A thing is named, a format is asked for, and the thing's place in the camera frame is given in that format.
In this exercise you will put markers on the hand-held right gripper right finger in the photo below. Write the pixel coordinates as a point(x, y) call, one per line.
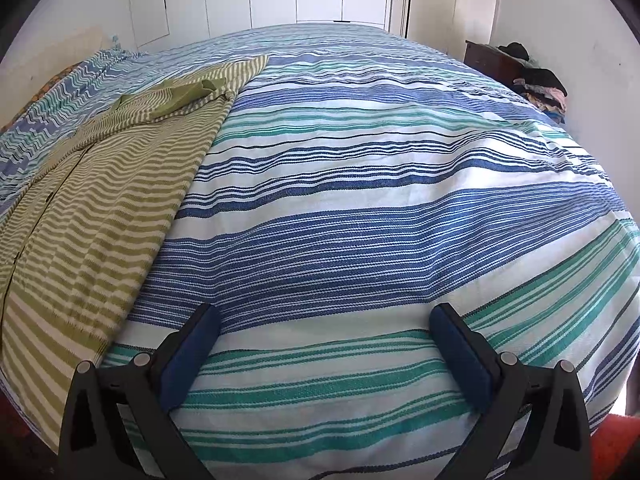
point(460, 355)

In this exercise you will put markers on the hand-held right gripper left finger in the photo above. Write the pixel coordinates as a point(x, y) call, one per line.
point(190, 360)

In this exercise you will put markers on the green striped cardigan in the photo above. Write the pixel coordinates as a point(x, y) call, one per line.
point(100, 210)

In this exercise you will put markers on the pile of clothes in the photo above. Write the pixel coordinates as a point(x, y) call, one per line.
point(542, 82)

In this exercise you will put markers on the blue striped bedspread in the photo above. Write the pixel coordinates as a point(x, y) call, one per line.
point(375, 185)

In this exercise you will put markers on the dark wooden nightstand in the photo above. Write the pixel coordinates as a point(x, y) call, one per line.
point(487, 60)

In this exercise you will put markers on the orange patterned blanket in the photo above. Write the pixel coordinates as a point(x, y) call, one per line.
point(45, 87)

